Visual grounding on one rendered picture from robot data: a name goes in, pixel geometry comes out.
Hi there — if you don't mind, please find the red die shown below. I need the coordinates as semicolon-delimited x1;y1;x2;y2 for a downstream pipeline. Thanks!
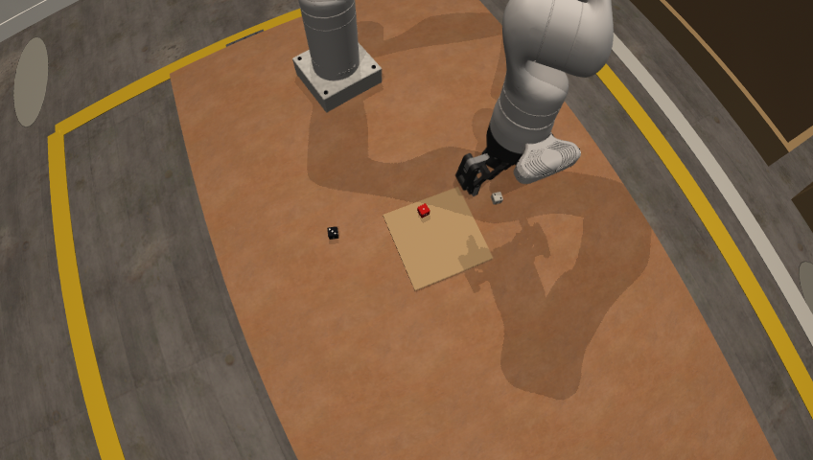
417;203;430;218

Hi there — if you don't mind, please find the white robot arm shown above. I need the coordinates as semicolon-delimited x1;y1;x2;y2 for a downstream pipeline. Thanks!
298;0;614;184

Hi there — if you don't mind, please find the tan square mat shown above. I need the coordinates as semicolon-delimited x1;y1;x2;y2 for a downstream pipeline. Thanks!
383;187;493;290

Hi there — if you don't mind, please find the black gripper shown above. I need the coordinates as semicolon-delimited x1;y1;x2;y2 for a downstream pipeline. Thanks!
455;124;522;196

